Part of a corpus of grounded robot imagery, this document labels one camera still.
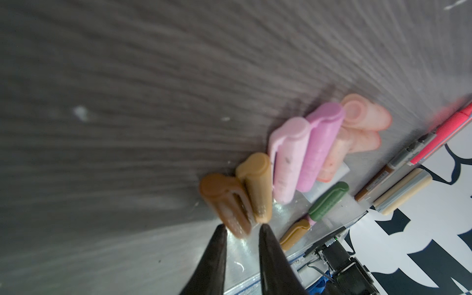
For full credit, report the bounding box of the pink cap brown marker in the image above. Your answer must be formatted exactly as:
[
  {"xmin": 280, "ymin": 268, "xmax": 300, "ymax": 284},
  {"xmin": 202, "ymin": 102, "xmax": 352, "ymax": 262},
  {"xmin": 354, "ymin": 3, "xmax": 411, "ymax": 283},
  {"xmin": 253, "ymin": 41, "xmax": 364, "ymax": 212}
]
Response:
[{"xmin": 354, "ymin": 129, "xmax": 436, "ymax": 202}]

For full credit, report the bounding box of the beige sponge block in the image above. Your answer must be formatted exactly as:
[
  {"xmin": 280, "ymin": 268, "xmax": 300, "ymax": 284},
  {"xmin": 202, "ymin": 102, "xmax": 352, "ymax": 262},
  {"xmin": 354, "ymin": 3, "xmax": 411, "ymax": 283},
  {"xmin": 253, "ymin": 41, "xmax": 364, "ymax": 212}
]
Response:
[{"xmin": 372, "ymin": 168, "xmax": 433, "ymax": 215}]

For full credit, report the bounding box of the tan marker pen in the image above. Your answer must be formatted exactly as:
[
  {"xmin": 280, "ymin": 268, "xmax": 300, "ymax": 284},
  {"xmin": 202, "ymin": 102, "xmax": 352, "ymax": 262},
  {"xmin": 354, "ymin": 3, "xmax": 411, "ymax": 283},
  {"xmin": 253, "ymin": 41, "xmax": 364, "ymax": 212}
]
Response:
[{"xmin": 279, "ymin": 218, "xmax": 312, "ymax": 252}]

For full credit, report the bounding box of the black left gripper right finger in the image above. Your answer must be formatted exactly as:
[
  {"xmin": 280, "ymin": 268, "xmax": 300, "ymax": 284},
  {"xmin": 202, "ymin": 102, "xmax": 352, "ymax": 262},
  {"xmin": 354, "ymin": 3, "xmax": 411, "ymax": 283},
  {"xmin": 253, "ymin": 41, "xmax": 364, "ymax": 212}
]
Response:
[{"xmin": 259, "ymin": 224, "xmax": 307, "ymax": 295}]

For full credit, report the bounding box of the green cap pink marker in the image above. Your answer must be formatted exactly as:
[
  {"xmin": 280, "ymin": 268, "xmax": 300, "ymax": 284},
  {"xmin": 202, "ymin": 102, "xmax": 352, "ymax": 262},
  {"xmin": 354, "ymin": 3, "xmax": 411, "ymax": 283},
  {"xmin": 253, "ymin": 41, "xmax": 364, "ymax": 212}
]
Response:
[{"xmin": 306, "ymin": 181, "xmax": 350, "ymax": 227}]

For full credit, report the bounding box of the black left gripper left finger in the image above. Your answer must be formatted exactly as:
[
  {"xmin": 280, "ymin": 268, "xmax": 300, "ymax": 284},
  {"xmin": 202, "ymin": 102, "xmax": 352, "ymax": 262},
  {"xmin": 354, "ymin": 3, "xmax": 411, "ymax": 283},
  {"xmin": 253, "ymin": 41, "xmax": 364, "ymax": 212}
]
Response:
[{"xmin": 180, "ymin": 224, "xmax": 227, "ymax": 295}]

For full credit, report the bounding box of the gold marker cap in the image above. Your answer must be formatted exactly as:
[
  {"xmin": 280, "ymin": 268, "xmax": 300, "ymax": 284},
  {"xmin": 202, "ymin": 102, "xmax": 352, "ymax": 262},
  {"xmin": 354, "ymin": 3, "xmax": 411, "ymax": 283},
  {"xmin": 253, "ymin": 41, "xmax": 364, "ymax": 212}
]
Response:
[{"xmin": 236, "ymin": 152, "xmax": 273, "ymax": 224}]

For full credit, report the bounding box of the pink highlighter pen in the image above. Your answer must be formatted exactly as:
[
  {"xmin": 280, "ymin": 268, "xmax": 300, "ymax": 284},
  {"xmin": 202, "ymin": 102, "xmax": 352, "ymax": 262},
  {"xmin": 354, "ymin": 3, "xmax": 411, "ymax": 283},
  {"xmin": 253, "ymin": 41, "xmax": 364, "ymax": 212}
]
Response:
[{"xmin": 408, "ymin": 103, "xmax": 472, "ymax": 166}]

